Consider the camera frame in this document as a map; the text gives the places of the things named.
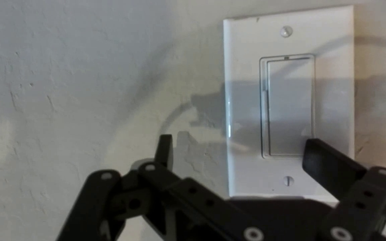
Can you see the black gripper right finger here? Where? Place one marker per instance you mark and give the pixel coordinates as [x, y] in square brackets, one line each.
[358, 191]

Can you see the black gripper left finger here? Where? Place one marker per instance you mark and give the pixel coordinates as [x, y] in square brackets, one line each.
[157, 201]

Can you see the white light switch plate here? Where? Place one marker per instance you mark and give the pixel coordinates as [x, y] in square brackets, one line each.
[247, 111]

